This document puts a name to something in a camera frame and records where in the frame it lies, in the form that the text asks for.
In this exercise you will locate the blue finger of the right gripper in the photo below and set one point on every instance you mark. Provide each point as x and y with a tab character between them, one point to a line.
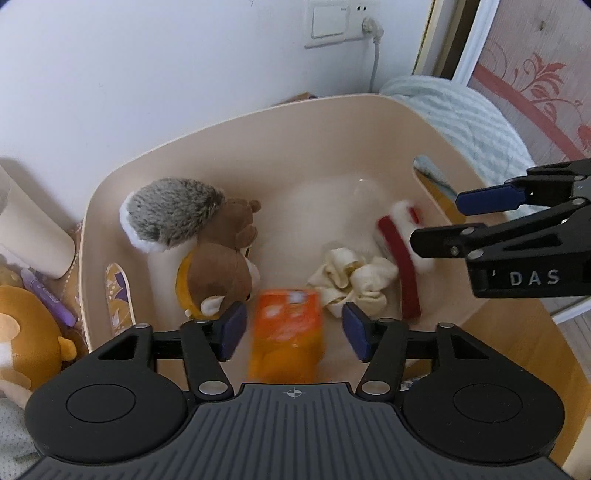
489	200
443	242

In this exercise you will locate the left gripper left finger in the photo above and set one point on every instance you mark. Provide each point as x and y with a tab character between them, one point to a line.
228	331

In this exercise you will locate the orange bear plush toy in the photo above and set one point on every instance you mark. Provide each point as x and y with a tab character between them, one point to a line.
33	348

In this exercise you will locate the white wall socket plate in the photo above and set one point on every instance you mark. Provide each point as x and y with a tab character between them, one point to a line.
335	22

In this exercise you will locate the white red plush toy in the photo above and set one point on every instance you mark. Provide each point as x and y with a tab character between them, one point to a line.
393	233

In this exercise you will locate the light green striped blanket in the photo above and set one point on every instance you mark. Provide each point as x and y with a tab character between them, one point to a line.
468	121

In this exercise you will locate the brown bear keychain plush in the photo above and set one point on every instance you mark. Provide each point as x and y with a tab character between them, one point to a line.
217	272

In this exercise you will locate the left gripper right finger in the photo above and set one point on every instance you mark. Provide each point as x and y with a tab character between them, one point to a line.
358	330

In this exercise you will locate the white paper roll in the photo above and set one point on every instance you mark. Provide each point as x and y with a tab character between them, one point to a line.
28	233

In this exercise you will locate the floral patterned cloth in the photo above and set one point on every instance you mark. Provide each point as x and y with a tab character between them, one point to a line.
70	295

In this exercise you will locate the purple pen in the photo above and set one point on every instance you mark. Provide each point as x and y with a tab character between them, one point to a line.
48	299

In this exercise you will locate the grey hedgehog plush toy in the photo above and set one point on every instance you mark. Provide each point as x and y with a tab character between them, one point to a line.
168	212

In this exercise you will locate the beige plastic storage basket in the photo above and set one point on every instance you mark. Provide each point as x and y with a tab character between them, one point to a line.
323	170

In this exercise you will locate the orange small box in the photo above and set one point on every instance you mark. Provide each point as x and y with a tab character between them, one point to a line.
288	341

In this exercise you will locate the cream scrunchie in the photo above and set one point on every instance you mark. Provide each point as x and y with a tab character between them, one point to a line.
346	276

